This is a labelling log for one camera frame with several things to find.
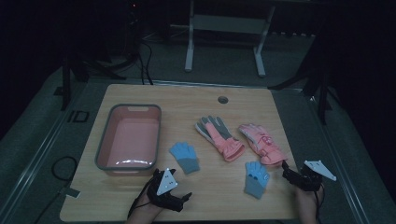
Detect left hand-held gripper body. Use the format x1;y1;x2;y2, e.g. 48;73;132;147
147;168;185;213

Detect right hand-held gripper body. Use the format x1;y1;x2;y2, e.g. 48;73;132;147
284;160;338;192

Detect plain blue knit glove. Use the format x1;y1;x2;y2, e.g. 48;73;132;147
168;141;201;175

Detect dotted blue knit glove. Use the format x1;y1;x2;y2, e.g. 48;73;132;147
243;161;271;201

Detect pink printed ski glove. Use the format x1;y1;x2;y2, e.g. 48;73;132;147
237;123;289;166

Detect pink basin with grey rim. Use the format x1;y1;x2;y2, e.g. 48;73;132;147
94;103;163;177

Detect pink ski glove grey palm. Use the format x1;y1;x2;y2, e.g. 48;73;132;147
194;115;247;163

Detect person's right hand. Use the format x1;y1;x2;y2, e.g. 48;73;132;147
293;184;326;217

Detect person's left hand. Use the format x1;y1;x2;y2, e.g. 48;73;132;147
135;188;165;217

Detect black stand with cloth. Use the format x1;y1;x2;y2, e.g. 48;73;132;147
268;31;342;126

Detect grey tape piece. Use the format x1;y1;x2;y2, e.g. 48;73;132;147
60;187;81;200

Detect black tripod stand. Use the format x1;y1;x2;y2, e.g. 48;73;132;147
53;52;127;112

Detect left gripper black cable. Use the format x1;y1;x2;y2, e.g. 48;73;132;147
126;176;157;219

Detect black hanging cables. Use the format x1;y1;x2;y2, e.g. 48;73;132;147
135;39;154;86

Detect black looped floor cable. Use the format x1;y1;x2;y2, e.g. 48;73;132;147
50;155;79;183

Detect white metal desk frame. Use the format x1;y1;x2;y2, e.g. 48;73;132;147
184;0;276;78

